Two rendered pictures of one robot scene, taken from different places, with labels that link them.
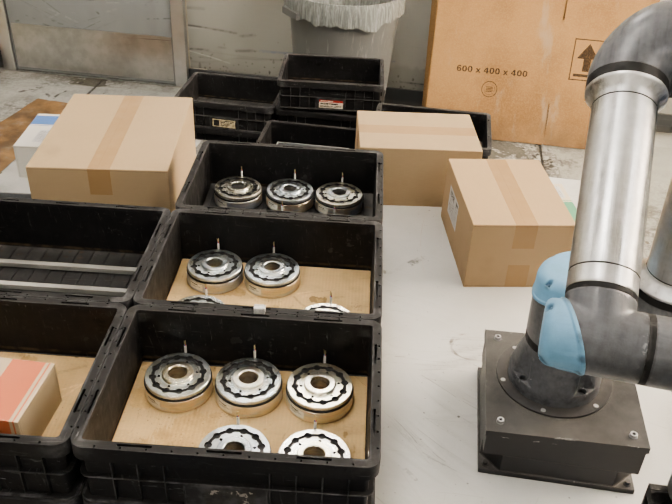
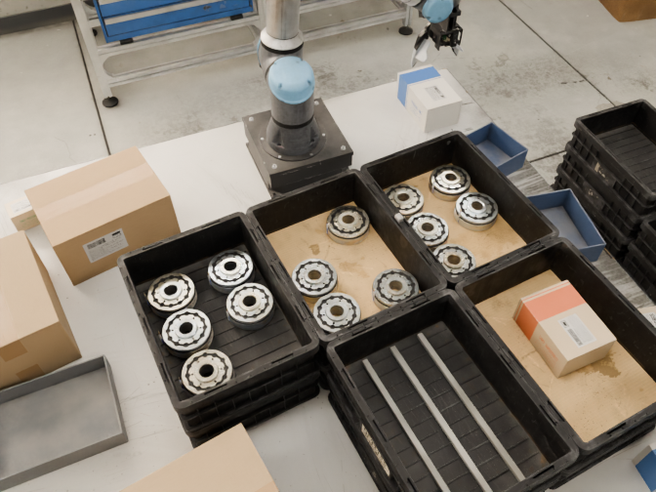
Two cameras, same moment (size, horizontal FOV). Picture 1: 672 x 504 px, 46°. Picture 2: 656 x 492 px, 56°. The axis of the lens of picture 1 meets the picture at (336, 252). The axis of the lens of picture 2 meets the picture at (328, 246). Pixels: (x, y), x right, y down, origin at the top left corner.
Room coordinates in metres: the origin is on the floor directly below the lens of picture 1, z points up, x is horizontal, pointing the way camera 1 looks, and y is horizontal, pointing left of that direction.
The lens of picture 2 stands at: (1.57, 0.85, 1.99)
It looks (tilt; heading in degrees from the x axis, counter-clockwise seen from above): 51 degrees down; 241
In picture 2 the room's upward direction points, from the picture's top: straight up
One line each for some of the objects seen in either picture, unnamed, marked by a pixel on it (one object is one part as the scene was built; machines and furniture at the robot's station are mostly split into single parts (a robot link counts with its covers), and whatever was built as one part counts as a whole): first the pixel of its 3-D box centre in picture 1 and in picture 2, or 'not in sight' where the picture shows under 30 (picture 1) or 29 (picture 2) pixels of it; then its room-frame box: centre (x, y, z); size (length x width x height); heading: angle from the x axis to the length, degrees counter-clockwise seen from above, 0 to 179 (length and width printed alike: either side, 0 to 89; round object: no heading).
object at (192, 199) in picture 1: (285, 203); (217, 314); (1.43, 0.11, 0.87); 0.40 x 0.30 x 0.11; 89
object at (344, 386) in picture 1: (319, 385); (402, 198); (0.89, 0.01, 0.86); 0.10 x 0.10 x 0.01
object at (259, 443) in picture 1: (233, 452); (476, 207); (0.75, 0.13, 0.86); 0.10 x 0.10 x 0.01
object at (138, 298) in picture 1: (267, 264); (342, 248); (1.13, 0.12, 0.92); 0.40 x 0.30 x 0.02; 89
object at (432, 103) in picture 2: not in sight; (428, 98); (0.52, -0.40, 0.75); 0.20 x 0.12 x 0.09; 83
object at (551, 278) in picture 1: (574, 300); (291, 89); (1.00, -0.38, 0.97); 0.13 x 0.12 x 0.14; 75
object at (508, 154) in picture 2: not in sight; (482, 157); (0.53, -0.10, 0.74); 0.20 x 0.15 x 0.07; 6
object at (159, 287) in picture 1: (267, 287); (341, 263); (1.13, 0.12, 0.87); 0.40 x 0.30 x 0.11; 89
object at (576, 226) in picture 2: not in sight; (557, 228); (0.52, 0.21, 0.74); 0.20 x 0.15 x 0.07; 74
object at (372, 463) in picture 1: (241, 382); (454, 202); (0.83, 0.13, 0.92); 0.40 x 0.30 x 0.02; 89
